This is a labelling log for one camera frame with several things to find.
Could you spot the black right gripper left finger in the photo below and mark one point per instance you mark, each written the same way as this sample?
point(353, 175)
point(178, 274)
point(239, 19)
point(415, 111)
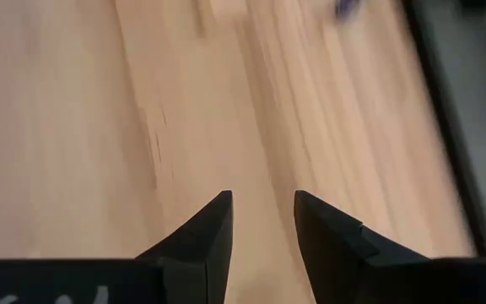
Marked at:
point(203, 249)

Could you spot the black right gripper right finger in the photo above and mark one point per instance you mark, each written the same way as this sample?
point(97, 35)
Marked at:
point(331, 245)

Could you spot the black metal table frame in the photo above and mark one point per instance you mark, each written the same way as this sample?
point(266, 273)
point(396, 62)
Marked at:
point(454, 139)

